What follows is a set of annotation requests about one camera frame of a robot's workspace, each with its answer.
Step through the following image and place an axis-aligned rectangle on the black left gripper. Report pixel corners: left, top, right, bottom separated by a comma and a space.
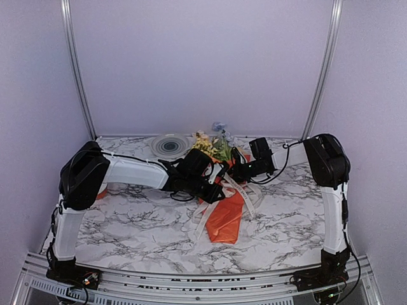
185, 173, 225, 204

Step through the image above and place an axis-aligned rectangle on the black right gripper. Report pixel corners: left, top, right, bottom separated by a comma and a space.
224, 159, 265, 183

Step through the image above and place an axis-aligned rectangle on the cream ribbon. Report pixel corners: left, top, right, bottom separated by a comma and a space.
193, 183, 264, 244

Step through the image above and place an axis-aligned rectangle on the green leafy fake stem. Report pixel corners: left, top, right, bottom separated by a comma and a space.
212, 136, 232, 161

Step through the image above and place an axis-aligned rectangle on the yellow daisy fake bunch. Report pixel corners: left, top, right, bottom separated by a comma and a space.
192, 137, 217, 156

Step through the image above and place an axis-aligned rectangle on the pink rose fake stem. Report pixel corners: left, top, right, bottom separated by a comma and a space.
192, 130, 210, 140

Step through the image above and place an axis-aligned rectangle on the brown orange wrapping paper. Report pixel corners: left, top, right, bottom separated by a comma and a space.
193, 173, 255, 244

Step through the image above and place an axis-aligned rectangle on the blue fake flower stem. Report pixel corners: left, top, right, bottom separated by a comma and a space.
212, 121, 233, 142

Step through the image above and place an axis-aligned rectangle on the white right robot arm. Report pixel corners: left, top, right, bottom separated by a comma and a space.
230, 133, 351, 261

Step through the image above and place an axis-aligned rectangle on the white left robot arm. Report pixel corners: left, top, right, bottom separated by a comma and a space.
47, 141, 229, 283

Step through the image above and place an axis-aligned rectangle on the grey ringed plate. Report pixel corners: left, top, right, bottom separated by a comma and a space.
150, 133, 191, 159

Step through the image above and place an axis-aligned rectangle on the orange cup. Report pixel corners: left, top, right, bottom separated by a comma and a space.
96, 189, 107, 200

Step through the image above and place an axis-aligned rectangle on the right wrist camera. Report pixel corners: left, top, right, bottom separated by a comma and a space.
231, 147, 247, 165

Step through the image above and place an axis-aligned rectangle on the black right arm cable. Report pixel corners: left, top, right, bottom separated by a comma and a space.
247, 141, 306, 186

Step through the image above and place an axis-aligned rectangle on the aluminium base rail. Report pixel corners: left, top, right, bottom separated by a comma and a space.
11, 253, 383, 304

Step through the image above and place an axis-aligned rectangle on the aluminium frame post right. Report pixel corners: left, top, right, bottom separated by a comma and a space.
301, 0, 344, 140

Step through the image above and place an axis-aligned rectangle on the aluminium frame post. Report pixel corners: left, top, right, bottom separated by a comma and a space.
301, 0, 344, 140
60, 0, 97, 140

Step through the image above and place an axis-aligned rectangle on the aluminium frame post left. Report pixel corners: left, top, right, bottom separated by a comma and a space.
60, 0, 97, 140

